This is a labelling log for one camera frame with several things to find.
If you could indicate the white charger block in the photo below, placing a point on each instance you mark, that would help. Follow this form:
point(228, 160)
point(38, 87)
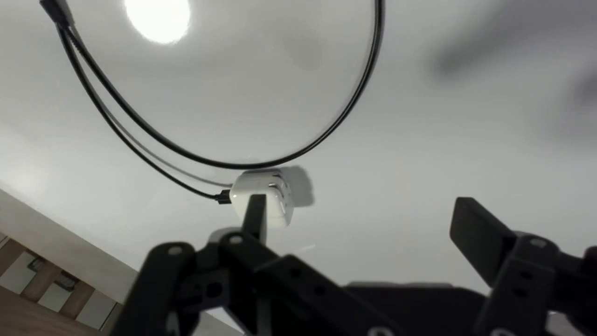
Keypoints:
point(268, 193)

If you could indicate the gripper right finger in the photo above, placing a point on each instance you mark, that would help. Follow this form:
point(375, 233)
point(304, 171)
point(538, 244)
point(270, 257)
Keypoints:
point(517, 266)

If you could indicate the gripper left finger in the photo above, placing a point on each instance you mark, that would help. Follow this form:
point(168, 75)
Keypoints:
point(242, 275)

